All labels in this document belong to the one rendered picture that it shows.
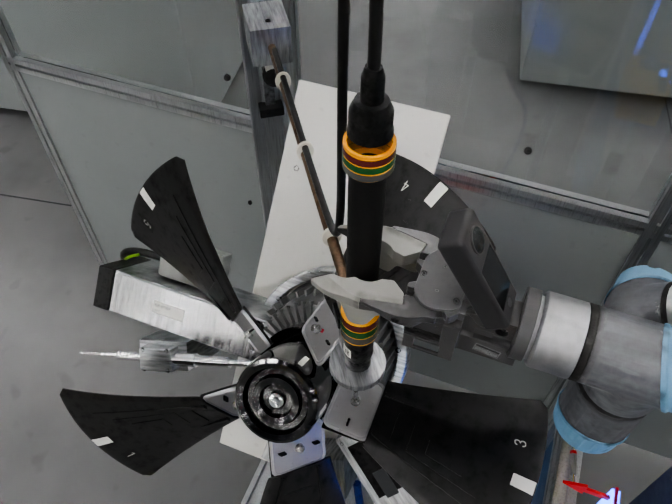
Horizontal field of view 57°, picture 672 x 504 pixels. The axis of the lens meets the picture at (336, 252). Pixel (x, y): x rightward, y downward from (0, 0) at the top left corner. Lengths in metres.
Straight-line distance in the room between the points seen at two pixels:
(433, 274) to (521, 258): 1.03
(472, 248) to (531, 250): 1.06
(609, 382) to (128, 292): 0.79
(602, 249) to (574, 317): 0.97
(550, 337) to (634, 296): 0.20
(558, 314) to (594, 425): 0.14
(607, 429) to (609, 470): 1.60
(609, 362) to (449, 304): 0.15
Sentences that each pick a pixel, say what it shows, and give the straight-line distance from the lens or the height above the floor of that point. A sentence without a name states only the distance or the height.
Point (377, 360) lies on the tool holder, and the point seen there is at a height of 1.31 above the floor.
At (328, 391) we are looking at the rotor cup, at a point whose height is 1.21.
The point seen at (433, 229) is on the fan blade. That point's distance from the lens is 0.79.
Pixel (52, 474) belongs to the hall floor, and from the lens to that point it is 2.30.
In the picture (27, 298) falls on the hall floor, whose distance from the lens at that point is 2.71.
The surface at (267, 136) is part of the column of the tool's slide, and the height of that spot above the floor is 1.10.
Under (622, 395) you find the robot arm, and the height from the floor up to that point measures 1.47.
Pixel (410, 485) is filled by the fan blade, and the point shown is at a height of 1.17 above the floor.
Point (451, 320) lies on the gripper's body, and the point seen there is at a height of 1.50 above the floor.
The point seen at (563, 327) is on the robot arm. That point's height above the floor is 1.52.
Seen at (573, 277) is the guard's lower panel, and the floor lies 0.76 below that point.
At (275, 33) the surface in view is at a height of 1.41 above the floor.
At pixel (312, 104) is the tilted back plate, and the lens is 1.07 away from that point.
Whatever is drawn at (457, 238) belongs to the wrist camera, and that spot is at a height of 1.60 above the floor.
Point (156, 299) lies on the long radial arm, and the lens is 1.09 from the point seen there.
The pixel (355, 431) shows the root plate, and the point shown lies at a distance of 0.87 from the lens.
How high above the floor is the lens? 1.99
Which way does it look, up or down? 51 degrees down
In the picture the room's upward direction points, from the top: straight up
